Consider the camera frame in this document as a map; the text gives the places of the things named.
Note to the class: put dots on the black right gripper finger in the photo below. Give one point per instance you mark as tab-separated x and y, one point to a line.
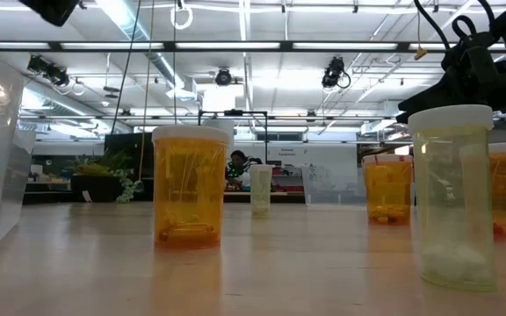
433	97

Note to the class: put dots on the pale green pill bottle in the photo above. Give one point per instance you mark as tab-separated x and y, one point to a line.
261	188
453	197

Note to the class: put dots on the amber bottle red-marked cap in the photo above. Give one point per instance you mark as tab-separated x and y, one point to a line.
387	188

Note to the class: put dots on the yellow hanging connector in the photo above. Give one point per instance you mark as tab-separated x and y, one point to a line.
420	53

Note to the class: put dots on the overhead black light bar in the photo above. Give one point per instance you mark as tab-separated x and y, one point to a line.
169	45

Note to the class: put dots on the black monitor screen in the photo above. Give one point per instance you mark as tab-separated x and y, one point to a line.
125	145

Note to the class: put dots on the potted green succulent plant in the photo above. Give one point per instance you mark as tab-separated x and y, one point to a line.
97	186

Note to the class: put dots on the dark long bench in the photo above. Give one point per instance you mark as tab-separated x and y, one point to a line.
279	198

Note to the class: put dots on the person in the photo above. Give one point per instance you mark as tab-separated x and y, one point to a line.
238	157

